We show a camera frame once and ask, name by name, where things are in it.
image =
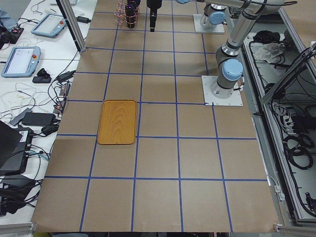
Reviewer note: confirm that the copper wire bottle basket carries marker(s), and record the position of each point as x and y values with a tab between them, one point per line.
120	12

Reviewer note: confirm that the right black wine bottle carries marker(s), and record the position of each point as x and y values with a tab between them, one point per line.
131	10

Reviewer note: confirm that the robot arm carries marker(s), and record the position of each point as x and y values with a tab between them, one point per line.
230	69
213	15

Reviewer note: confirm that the black power brick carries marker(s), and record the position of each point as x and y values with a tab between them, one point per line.
38	119

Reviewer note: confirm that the black laptop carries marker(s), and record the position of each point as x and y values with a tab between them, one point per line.
14	144

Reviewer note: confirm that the near blue teach pendant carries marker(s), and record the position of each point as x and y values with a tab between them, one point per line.
22	62

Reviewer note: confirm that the far blue teach pendant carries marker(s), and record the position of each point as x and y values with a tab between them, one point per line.
49	26

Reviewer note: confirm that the black power adapter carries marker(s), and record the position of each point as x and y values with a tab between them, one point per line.
82	19

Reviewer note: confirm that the blue teach pendant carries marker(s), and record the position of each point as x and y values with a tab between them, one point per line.
49	26
22	62

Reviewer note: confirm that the wooden tray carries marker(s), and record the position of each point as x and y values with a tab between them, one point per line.
117	124

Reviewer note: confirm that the white crumpled cloth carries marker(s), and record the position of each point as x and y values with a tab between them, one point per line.
269	52

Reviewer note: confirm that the aluminium frame post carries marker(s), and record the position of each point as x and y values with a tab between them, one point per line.
69	16

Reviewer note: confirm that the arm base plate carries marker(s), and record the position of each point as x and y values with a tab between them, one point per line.
214	95
219	29

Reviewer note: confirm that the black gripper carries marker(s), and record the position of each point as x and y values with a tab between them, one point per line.
153	5

